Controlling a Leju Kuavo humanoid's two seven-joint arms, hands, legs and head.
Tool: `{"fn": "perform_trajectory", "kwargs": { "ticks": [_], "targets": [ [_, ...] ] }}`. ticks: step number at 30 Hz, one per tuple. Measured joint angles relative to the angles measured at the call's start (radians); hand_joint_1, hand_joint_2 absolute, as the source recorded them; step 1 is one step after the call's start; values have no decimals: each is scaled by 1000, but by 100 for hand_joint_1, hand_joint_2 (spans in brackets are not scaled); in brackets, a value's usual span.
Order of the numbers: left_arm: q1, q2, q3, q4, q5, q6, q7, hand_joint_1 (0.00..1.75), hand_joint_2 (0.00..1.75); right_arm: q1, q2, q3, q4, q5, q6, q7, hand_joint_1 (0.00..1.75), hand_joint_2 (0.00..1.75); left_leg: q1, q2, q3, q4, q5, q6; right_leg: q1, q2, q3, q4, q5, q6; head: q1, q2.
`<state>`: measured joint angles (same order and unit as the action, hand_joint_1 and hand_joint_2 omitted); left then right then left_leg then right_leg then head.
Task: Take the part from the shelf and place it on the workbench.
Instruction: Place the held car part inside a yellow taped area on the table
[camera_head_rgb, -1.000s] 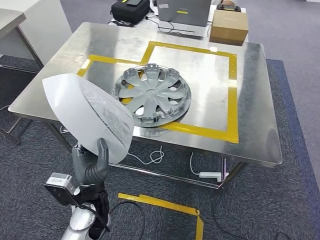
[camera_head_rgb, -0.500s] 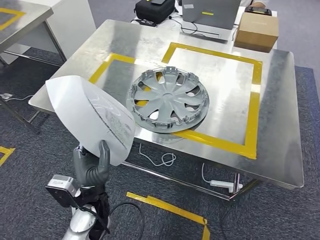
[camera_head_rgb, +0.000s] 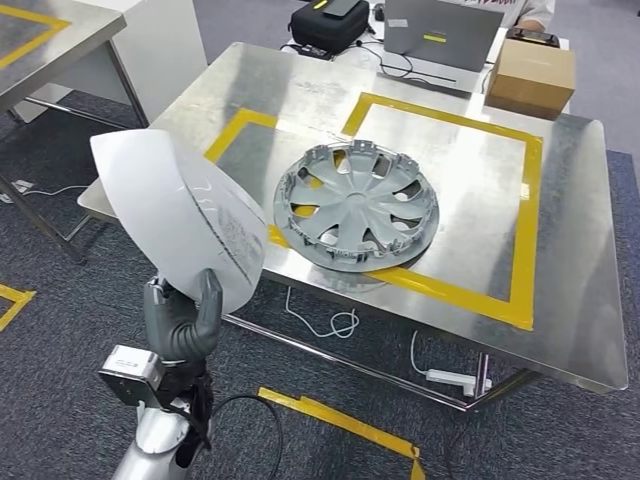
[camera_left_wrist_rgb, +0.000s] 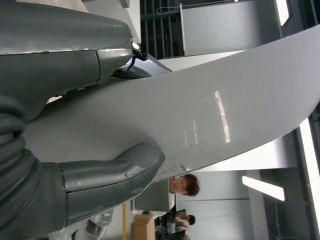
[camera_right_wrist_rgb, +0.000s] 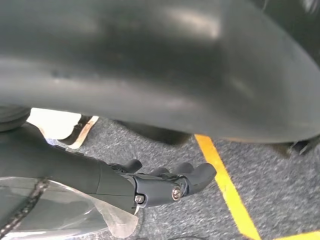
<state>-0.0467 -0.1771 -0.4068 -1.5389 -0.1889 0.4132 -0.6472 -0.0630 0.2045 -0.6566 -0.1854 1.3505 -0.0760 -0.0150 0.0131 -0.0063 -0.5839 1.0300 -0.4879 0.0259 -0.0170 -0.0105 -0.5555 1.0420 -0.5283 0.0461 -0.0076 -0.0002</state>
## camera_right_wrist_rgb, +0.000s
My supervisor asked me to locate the black robot foot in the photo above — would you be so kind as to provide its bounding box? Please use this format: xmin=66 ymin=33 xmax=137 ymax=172
xmin=115 ymin=119 xmax=194 ymax=147

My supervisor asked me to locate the yellow floor tape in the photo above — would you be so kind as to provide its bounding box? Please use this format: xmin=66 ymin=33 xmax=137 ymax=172
xmin=274 ymin=230 xmax=320 ymax=240
xmin=194 ymin=133 xmax=263 ymax=240

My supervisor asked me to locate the clear plastic film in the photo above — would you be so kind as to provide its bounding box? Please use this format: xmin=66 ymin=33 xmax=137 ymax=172
xmin=0 ymin=176 xmax=139 ymax=240

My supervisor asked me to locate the braided black cable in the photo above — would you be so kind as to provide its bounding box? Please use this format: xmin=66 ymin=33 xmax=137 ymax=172
xmin=0 ymin=180 xmax=48 ymax=240

